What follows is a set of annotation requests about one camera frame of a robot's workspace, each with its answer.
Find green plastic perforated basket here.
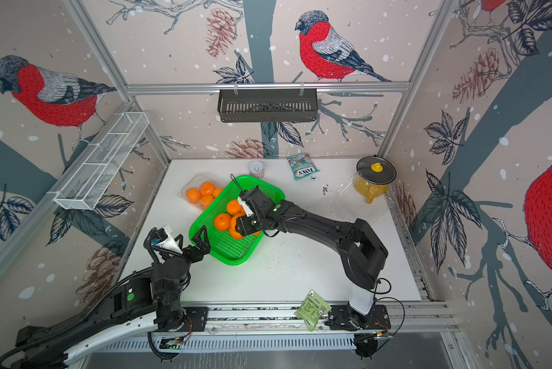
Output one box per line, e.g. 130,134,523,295
188,181,264,266

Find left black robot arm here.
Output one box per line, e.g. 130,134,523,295
0,227,211,368

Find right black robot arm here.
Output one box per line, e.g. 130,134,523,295
235,187,388,319

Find orange in basket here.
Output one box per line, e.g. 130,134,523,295
213,213,231,232
226,199,245,216

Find small pink white cup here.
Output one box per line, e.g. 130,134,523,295
248,161,265,178

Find Fox's candy bag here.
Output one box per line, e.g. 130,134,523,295
287,153,319,181

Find green snack packet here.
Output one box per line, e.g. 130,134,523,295
294,290,331,331

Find yellow pot with lid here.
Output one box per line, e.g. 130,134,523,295
354,155,397,204

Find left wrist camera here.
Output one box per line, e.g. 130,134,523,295
156,225,183,254

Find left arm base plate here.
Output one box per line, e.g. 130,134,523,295
159,307,209,333

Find white wire mesh shelf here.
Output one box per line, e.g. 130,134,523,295
54,112,149,210

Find black hanging wire basket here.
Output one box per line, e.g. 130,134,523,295
218,89,318,123

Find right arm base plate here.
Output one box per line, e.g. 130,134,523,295
325,303,391,331

